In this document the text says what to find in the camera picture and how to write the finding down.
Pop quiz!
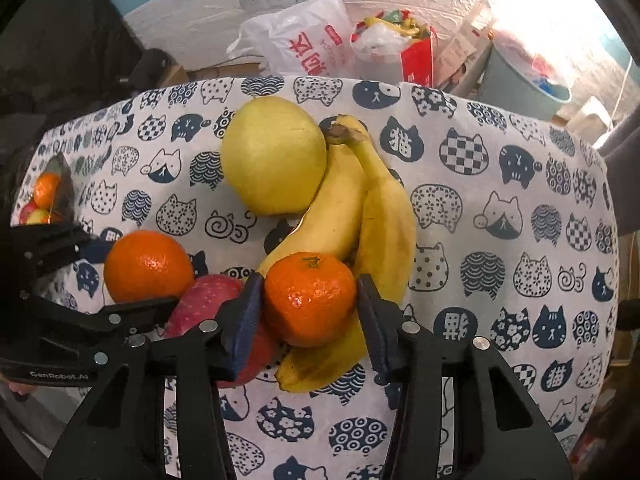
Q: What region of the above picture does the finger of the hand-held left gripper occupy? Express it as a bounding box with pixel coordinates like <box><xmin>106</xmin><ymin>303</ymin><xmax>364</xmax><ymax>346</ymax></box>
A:
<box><xmin>24</xmin><ymin>294</ymin><xmax>179</xmax><ymax>347</ymax></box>
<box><xmin>11</xmin><ymin>222</ymin><xmax>99</xmax><ymax>282</ymax></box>

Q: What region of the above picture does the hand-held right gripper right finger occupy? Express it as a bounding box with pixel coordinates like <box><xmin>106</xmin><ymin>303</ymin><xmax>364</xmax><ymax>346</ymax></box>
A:
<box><xmin>356</xmin><ymin>274</ymin><xmax>573</xmax><ymax>480</ymax></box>

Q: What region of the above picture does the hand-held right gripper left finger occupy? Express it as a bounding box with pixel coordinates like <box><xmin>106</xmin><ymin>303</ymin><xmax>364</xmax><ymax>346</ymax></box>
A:
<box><xmin>44</xmin><ymin>272</ymin><xmax>266</xmax><ymax>480</ymax></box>

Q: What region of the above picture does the green glass plate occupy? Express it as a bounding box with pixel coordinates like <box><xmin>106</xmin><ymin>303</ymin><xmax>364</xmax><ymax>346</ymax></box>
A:
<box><xmin>10</xmin><ymin>152</ymin><xmax>76</xmax><ymax>226</ymax></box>

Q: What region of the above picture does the orange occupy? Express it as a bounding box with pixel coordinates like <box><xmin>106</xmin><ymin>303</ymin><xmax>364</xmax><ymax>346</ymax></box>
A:
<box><xmin>34</xmin><ymin>172</ymin><xmax>63</xmax><ymax>208</ymax></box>
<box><xmin>263</xmin><ymin>252</ymin><xmax>358</xmax><ymax>349</ymax></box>
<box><xmin>103</xmin><ymin>230</ymin><xmax>196</xmax><ymax>305</ymax></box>

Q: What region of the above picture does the long yellow banana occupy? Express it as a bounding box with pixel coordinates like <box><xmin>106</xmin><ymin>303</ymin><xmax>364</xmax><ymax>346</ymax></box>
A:
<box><xmin>274</xmin><ymin>114</ymin><xmax>418</xmax><ymax>393</ymax></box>

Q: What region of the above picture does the short yellow banana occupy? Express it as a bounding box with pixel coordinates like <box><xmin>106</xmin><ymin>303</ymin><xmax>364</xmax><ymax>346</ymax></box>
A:
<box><xmin>256</xmin><ymin>127</ymin><xmax>371</xmax><ymax>281</ymax></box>

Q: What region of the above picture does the large green pear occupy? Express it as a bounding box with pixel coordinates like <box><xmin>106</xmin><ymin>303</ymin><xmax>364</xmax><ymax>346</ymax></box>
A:
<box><xmin>220</xmin><ymin>96</ymin><xmax>328</xmax><ymax>217</ymax></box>

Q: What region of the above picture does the cat print tablecloth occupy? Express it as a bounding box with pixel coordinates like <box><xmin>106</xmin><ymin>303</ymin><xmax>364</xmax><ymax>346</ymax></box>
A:
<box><xmin>10</xmin><ymin>75</ymin><xmax>621</xmax><ymax>480</ymax></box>

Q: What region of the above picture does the black panel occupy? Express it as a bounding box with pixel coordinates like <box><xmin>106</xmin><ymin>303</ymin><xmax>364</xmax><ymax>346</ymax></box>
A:
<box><xmin>0</xmin><ymin>0</ymin><xmax>146</xmax><ymax>126</ymax></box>

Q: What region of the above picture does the black cylindrical device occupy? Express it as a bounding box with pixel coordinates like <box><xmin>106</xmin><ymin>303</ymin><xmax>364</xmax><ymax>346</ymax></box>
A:
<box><xmin>120</xmin><ymin>49</ymin><xmax>173</xmax><ymax>91</ymax></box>

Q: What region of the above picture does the cardboard box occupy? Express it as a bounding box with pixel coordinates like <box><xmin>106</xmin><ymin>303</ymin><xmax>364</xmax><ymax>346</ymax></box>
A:
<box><xmin>155</xmin><ymin>65</ymin><xmax>191</xmax><ymax>86</ymax></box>

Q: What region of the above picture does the red and white shopping bag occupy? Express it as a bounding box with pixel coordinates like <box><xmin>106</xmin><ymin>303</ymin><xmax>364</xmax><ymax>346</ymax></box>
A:
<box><xmin>350</xmin><ymin>9</ymin><xmax>438</xmax><ymax>88</ymax></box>

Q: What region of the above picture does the grey trash bin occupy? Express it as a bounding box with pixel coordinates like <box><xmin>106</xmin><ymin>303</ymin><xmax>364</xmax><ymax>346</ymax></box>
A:
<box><xmin>470</xmin><ymin>30</ymin><xmax>573</xmax><ymax>121</ymax></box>

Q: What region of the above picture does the white plastic bag red print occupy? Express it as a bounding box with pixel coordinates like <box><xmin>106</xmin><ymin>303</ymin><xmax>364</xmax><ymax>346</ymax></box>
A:
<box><xmin>226</xmin><ymin>0</ymin><xmax>353</xmax><ymax>77</ymax></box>

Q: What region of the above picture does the white paper bag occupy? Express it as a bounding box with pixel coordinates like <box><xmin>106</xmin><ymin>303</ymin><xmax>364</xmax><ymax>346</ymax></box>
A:
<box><xmin>432</xmin><ymin>2</ymin><xmax>493</xmax><ymax>96</ymax></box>

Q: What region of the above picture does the white cable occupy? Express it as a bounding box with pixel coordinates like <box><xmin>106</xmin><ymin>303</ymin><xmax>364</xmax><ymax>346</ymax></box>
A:
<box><xmin>617</xmin><ymin>60</ymin><xmax>633</xmax><ymax>116</ymax></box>

